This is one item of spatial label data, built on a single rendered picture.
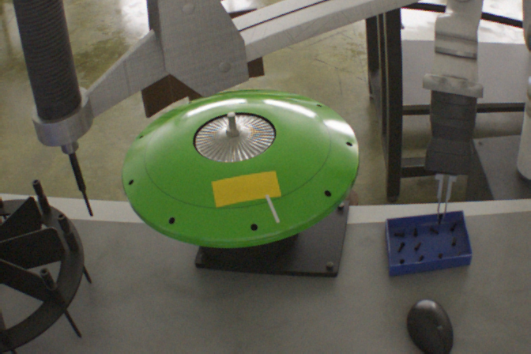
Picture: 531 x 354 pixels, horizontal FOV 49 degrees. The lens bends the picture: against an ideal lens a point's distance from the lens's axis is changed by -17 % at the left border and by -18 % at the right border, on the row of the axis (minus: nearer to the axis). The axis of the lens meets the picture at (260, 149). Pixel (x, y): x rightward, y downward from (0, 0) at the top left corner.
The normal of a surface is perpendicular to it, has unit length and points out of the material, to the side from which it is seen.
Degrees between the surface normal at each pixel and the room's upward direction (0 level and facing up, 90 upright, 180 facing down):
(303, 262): 0
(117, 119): 0
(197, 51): 90
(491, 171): 0
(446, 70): 63
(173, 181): 17
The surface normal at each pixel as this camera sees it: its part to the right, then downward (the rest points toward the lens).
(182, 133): -0.23, -0.80
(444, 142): -0.33, 0.11
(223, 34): 0.35, 0.54
